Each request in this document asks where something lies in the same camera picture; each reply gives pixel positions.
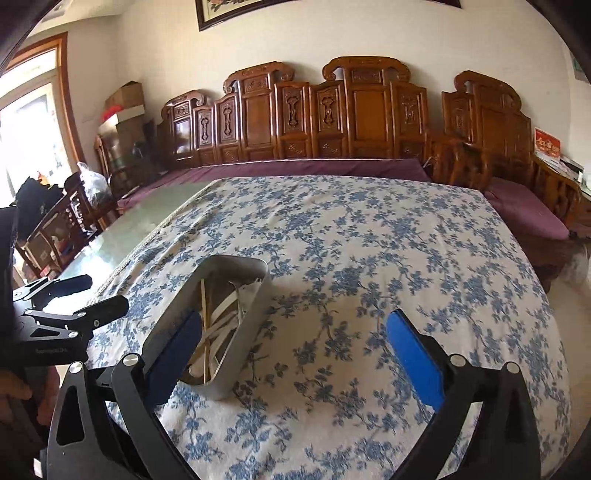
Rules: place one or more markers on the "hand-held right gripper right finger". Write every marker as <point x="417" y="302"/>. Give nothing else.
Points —
<point x="415" y="355"/>

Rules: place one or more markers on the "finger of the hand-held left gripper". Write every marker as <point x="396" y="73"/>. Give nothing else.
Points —
<point x="106" y="309"/>
<point x="69" y="284"/>

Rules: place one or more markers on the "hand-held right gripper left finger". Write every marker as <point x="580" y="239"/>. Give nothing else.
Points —
<point x="171" y="355"/>

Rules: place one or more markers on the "beige chopstick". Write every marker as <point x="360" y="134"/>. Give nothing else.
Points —
<point x="203" y="304"/>

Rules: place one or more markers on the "grey rectangular container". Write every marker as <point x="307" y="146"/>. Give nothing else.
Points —
<point x="244" y="341"/>

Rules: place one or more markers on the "person's left hand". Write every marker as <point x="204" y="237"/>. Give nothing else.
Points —
<point x="14" y="392"/>

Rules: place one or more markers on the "dark wooden chair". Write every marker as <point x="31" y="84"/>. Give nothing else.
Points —
<point x="69" y="221"/>

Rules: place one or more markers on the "black bag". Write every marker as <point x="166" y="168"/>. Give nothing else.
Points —
<point x="37" y="198"/>

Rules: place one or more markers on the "clear plastic bag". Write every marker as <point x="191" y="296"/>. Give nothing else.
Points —
<point x="94" y="182"/>

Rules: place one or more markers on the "blue floral tablecloth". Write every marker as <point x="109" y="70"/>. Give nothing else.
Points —
<point x="369" y="230"/>

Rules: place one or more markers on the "wooden side table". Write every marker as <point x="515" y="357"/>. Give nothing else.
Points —
<point x="113" y="152"/>

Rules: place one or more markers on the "large brown cardboard box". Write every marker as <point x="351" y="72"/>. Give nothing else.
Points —
<point x="136" y="131"/>

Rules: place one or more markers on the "wooden framed window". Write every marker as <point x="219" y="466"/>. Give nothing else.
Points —
<point x="32" y="115"/>

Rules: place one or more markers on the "square purple seat cushion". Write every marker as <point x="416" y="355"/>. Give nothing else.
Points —
<point x="521" y="203"/>

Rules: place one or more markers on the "small brown cardboard box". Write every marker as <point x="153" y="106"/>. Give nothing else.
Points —
<point x="124" y="94"/>

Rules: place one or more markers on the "long purple seat cushion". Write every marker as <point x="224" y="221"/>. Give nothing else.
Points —
<point x="277" y="168"/>

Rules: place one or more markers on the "wooden end table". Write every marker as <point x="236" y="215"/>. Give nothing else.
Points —
<point x="568" y="184"/>

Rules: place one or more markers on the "carved wooden sofa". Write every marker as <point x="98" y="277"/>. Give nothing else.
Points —
<point x="258" y="115"/>

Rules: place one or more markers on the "carved wooden armchair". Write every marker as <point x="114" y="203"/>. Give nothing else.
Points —
<point x="485" y="115"/>

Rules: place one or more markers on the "dark framed wall picture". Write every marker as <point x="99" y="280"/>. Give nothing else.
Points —
<point x="240" y="9"/>

